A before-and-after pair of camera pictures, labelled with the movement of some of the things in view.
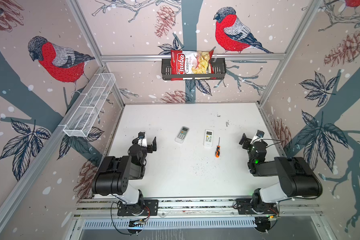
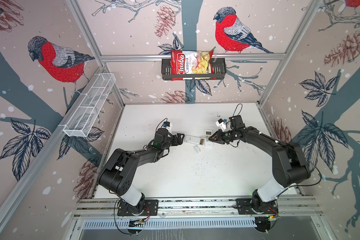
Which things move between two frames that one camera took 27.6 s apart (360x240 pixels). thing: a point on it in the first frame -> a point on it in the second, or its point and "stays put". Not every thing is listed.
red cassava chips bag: x=183 y=62 stays put
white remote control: x=208 y=138 stays put
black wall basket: x=219 y=68 stays put
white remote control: x=182 y=134 -> x=194 y=139
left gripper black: x=149 y=147 -> x=179 y=141
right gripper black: x=247 y=141 -> x=217 y=134
